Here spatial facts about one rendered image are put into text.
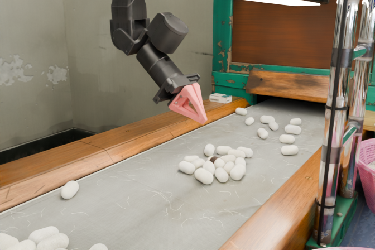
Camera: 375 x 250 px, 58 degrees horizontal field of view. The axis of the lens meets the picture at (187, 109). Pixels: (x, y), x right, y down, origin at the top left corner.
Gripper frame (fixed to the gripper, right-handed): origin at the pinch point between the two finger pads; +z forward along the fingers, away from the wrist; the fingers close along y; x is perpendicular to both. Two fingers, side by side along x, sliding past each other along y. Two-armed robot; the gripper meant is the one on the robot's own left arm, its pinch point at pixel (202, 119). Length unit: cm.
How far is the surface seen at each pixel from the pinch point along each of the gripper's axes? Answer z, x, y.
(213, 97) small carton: -11.0, 14.1, 31.8
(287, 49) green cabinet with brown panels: -7.8, -8.2, 45.2
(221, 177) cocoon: 11.9, -2.4, -9.7
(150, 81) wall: -80, 97, 117
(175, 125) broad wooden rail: -5.8, 11.8, 6.3
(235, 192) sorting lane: 15.2, -3.5, -10.8
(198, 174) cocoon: 9.2, -0.4, -11.6
